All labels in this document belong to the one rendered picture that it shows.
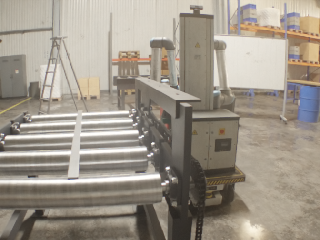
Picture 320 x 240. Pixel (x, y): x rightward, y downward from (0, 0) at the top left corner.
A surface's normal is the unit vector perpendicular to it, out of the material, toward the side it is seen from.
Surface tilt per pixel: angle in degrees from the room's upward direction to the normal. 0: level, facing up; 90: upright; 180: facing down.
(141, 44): 90
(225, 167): 90
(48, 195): 65
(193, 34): 90
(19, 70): 90
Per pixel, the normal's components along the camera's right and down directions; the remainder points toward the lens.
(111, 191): 0.18, -0.31
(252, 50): -0.22, 0.22
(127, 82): 0.25, 0.22
